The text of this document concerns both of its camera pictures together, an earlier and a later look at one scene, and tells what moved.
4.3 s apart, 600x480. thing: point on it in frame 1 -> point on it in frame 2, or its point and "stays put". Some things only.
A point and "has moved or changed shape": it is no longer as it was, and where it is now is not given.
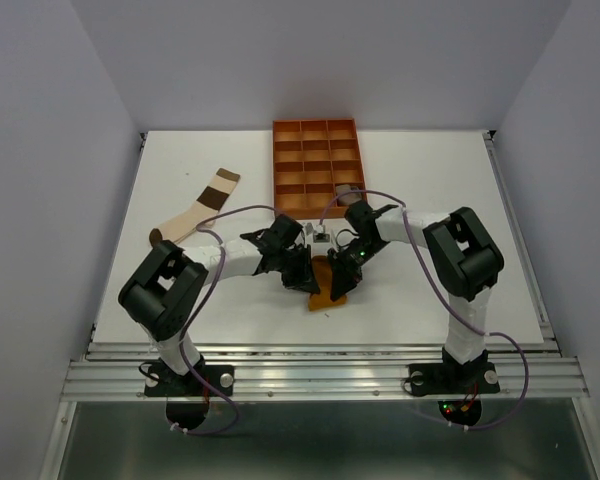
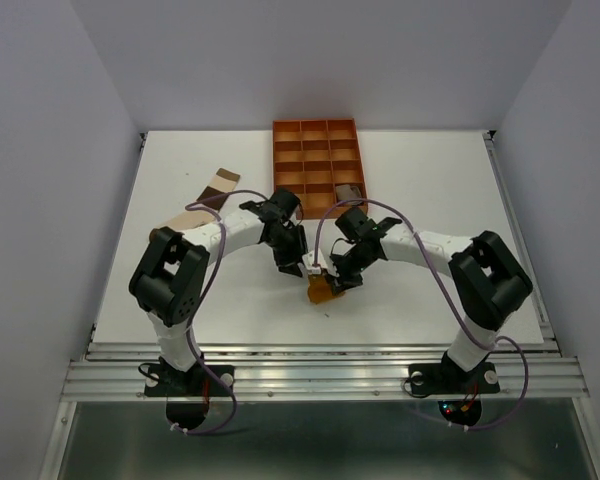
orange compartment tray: x=311 y=159 stays put
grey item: x=350 y=197 stays put
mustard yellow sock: x=322 y=270 has moved or changed shape
